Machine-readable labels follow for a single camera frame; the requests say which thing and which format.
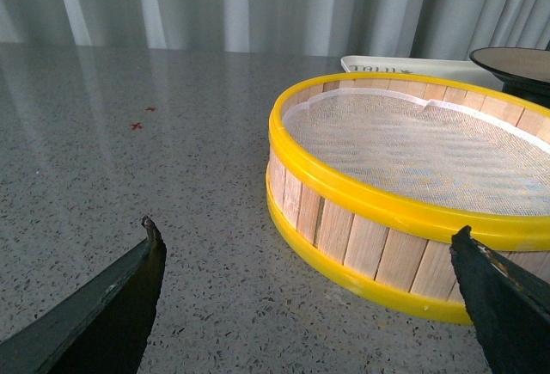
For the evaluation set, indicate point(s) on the grey white curtain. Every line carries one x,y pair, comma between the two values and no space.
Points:
445,29

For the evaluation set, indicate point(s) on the cream bear print tray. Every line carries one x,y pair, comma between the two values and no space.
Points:
461,71

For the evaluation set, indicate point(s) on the white mesh steamer liner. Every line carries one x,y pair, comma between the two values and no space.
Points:
428,150

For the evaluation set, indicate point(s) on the beige plate with black rim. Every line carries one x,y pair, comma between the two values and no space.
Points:
524,72

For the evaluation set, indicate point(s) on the yellow rimmed bamboo steamer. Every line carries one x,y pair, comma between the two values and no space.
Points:
390,249

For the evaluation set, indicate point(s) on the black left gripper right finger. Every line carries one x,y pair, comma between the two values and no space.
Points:
508,306

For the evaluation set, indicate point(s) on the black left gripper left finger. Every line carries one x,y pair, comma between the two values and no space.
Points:
104,326

